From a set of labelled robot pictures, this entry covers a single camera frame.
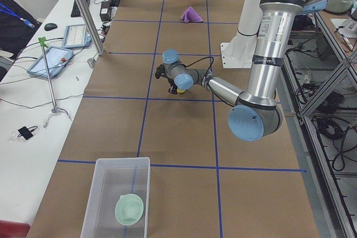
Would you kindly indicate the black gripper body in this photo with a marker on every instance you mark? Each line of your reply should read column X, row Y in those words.
column 172, row 86

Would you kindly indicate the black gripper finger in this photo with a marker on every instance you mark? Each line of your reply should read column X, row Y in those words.
column 172, row 90

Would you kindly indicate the yellow plastic cup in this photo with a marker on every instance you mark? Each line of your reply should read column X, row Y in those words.
column 181, row 91

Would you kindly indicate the purple cloth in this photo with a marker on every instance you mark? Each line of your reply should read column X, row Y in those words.
column 190, row 15

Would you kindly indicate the mint green bowl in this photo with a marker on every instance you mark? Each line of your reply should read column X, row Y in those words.
column 129, row 209

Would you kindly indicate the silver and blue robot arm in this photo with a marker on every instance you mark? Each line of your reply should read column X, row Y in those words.
column 254, row 112

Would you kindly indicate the black power adapter box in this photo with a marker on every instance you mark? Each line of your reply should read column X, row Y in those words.
column 105, row 11

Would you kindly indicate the clear plastic storage box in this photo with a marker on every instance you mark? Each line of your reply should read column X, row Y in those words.
column 112, row 178

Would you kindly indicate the blue teach pendant tablet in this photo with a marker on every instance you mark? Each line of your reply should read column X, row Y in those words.
column 57, row 59

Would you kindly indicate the black computer mouse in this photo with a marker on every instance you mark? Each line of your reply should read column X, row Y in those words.
column 50, row 26

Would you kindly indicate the metal reacher grabber tool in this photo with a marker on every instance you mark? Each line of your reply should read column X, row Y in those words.
column 56, row 110

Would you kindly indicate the small black device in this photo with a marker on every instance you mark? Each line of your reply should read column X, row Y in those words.
column 26, row 132

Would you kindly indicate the person in dark clothes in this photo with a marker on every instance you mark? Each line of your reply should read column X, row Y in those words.
column 17, row 27

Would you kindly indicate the red object at corner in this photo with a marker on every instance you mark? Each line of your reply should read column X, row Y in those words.
column 14, row 229

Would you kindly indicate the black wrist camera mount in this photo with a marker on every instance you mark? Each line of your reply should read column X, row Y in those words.
column 160, row 72

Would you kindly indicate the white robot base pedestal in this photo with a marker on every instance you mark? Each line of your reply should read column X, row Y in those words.
column 238, row 53

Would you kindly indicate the aluminium side rack frame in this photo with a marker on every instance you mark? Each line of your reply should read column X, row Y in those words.
column 319, row 97

